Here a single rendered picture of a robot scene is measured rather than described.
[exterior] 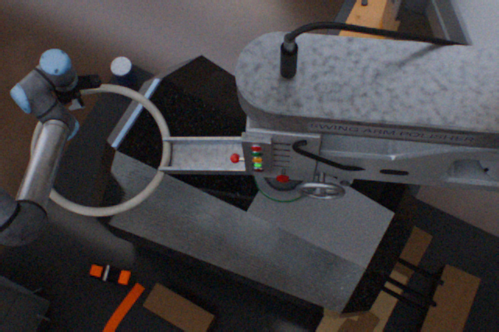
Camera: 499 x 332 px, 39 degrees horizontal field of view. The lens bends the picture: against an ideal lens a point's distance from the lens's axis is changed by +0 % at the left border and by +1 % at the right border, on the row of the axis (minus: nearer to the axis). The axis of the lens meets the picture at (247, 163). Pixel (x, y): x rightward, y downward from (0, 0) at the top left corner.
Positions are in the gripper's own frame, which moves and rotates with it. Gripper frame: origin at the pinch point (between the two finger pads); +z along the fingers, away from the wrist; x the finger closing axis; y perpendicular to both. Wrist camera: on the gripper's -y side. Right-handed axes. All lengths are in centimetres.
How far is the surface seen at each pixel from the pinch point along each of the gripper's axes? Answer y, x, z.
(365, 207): -76, 80, -5
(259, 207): -42, 64, -2
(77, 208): 15.3, 40.3, -8.1
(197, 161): -29, 42, -10
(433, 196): -131, 80, 74
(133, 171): -7.1, 31.5, 6.0
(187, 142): -28.1, 34.2, -10.0
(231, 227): -31, 66, 5
